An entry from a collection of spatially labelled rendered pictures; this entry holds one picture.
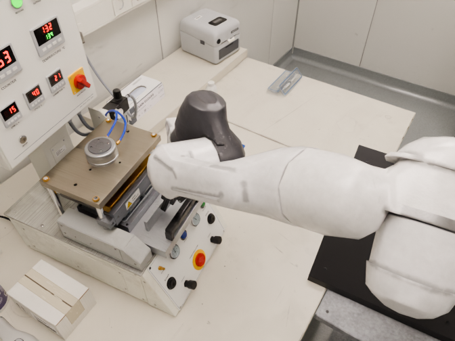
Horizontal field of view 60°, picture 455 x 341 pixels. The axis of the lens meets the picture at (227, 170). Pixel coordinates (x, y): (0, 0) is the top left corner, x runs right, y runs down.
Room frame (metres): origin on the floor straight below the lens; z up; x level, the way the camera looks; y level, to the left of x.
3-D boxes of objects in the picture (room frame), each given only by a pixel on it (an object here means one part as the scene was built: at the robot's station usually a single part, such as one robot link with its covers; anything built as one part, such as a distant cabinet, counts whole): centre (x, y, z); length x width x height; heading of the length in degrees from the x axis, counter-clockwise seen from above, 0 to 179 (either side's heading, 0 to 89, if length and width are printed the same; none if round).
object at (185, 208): (0.64, 0.12, 0.99); 0.15 x 0.02 x 0.04; 155
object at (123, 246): (0.58, 0.32, 0.97); 0.25 x 0.05 x 0.07; 65
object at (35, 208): (0.75, 0.35, 0.93); 0.46 x 0.35 x 0.01; 65
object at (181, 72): (1.58, 0.25, 0.77); 0.84 x 0.30 x 0.04; 147
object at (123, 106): (0.99, 0.35, 1.05); 0.15 x 0.05 x 0.15; 155
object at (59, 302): (0.50, 0.48, 0.80); 0.19 x 0.13 x 0.09; 57
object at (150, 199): (0.72, 0.29, 0.98); 0.20 x 0.17 x 0.03; 155
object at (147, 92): (1.37, 0.38, 0.83); 0.23 x 0.12 x 0.07; 152
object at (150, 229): (0.70, 0.24, 0.97); 0.30 x 0.22 x 0.08; 65
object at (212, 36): (1.83, 0.08, 0.88); 0.25 x 0.20 x 0.17; 51
